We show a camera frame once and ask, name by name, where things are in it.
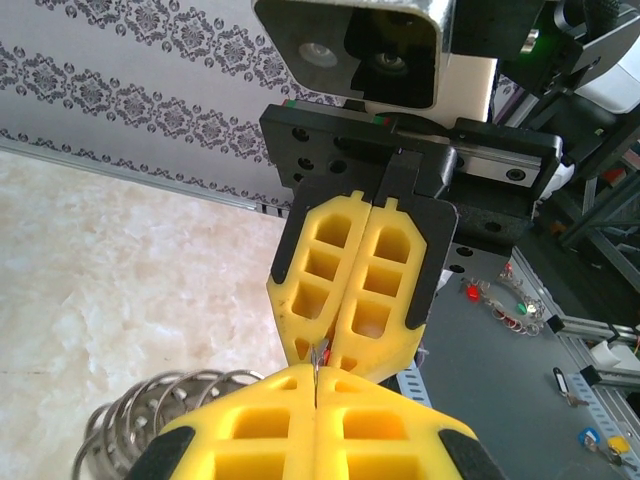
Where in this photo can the spare keyring with coloured tags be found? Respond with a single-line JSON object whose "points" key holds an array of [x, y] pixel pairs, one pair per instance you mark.
{"points": [[522, 308]]}

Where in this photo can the small white block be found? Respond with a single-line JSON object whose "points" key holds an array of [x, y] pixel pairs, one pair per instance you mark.
{"points": [[605, 352]]}

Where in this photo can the metal keyring holder with rings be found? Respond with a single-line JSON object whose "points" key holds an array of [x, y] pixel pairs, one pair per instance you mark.
{"points": [[107, 425]]}

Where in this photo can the aluminium rail below patterned wall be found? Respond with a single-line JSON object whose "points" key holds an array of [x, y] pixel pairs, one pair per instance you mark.
{"points": [[125, 177]]}

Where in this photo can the aluminium frame beam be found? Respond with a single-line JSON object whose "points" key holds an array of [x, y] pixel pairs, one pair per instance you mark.
{"points": [[590, 325]]}

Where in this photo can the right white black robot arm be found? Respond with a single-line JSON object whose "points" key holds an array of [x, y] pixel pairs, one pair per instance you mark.
{"points": [[615, 85]]}

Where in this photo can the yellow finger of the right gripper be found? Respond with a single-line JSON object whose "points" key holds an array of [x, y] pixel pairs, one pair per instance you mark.
{"points": [[380, 280], [320, 270]]}

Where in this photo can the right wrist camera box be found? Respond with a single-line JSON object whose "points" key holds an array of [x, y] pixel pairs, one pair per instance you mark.
{"points": [[320, 55]]}

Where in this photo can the key with yellow tag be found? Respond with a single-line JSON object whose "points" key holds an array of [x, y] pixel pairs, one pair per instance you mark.
{"points": [[617, 444]]}

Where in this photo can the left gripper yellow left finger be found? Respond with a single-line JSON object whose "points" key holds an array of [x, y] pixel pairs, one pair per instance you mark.
{"points": [[250, 430]]}

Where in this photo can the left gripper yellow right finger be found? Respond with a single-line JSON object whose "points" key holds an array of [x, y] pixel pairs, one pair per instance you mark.
{"points": [[390, 430]]}

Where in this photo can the key with white tag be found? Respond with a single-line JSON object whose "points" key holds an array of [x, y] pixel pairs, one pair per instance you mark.
{"points": [[560, 382]]}

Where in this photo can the key with blue tag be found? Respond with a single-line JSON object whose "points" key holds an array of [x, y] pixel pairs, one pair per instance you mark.
{"points": [[589, 436]]}

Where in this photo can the grey metal panel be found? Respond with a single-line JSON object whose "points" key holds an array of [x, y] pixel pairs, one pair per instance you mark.
{"points": [[490, 390]]}

